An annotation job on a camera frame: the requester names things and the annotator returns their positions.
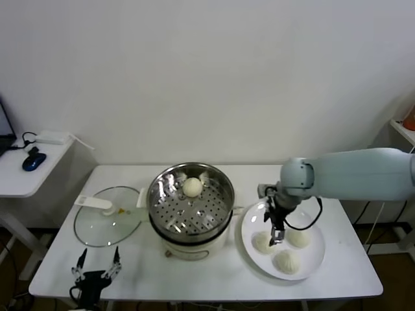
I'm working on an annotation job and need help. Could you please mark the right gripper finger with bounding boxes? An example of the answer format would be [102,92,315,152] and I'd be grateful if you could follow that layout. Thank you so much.
[268,228,285,248]

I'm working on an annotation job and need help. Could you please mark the blue computer mouse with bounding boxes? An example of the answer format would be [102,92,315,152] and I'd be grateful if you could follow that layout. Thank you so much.
[21,152,47,172]

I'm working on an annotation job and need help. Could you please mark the thin white cable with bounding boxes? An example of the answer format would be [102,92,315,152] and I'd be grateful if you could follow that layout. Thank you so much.
[69,132,96,151]

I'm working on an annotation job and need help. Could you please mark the white desk frame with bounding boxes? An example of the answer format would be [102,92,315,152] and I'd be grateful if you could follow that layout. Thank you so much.
[364,223,415,254]

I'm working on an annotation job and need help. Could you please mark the black cable with inline plug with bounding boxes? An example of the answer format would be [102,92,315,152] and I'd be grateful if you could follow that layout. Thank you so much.
[352,200,374,225]

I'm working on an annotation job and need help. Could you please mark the cream electric cooker pot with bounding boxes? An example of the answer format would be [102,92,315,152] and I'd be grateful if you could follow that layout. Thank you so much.
[137,202,247,262]

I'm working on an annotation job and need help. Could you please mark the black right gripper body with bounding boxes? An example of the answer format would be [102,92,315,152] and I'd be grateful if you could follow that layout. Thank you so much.
[264,196,288,231]

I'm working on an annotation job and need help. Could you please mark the orange bottle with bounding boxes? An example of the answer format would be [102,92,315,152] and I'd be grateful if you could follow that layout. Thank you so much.
[401,106,415,132]

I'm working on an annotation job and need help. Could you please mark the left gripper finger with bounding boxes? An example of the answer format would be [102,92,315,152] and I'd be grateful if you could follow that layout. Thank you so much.
[71,248,89,280]
[101,246,124,280]

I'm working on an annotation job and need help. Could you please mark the white round plate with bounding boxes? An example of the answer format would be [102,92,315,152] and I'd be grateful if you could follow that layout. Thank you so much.
[241,200,326,281]

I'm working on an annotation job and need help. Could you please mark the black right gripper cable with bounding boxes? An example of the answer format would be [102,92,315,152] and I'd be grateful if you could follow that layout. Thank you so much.
[284,196,324,231]

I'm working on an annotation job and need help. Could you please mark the white rectangular box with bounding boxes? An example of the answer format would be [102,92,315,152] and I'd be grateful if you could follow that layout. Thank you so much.
[34,130,71,146]

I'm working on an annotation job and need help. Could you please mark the white steamed baozi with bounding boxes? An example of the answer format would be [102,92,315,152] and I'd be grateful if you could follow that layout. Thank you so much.
[182,177,204,198]
[252,231,277,255]
[286,227,312,249]
[274,249,303,275]

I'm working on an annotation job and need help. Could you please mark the black mouse cable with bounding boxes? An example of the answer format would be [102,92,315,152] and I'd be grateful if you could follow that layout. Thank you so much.
[8,131,42,157]

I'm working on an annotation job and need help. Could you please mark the white shelf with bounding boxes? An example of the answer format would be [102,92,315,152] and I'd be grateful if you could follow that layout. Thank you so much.
[388,117,415,146]

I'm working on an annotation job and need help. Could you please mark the stainless steel steamer basket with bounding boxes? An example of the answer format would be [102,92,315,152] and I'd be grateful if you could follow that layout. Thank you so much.
[136,163,236,242]

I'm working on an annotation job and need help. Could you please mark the glass lid with white handle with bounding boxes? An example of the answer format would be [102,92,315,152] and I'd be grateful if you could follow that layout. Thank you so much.
[73,185,143,248]

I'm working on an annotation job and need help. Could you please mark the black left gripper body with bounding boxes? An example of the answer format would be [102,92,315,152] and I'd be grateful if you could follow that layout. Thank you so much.
[75,270,113,303]

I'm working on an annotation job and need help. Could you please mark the white hanging cable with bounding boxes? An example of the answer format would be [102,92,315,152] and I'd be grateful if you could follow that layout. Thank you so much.
[363,200,384,244]

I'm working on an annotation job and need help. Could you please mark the black laptop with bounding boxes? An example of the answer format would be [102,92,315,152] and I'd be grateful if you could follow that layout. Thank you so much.
[0,93,18,156]

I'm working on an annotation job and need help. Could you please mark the white side table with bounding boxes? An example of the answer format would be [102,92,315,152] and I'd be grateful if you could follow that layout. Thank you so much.
[0,137,97,282]

